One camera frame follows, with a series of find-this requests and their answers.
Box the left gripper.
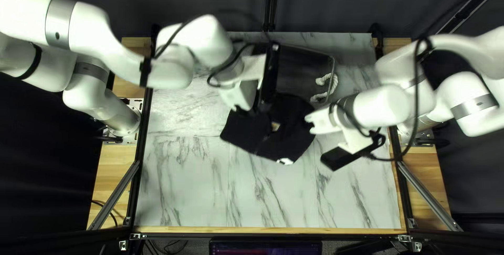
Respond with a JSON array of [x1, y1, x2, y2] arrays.
[[218, 54, 273, 112]]

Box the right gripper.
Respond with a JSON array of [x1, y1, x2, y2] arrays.
[[305, 101, 349, 136]]

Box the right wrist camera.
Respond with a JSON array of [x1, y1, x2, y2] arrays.
[[320, 132, 387, 172]]

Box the black frame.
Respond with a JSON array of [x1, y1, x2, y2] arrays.
[[86, 0, 504, 255]]

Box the grey fabric basket rope handles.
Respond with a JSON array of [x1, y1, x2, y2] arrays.
[[252, 42, 340, 107]]

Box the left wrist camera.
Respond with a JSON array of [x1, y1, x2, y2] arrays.
[[257, 42, 281, 115]]

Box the black sweatshirt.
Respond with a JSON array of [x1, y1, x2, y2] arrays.
[[219, 93, 318, 166]]

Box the black cable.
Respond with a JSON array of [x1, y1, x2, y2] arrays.
[[151, 9, 276, 89], [329, 36, 434, 162]]

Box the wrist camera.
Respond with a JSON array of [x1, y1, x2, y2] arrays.
[[320, 132, 387, 172], [257, 42, 281, 115]]

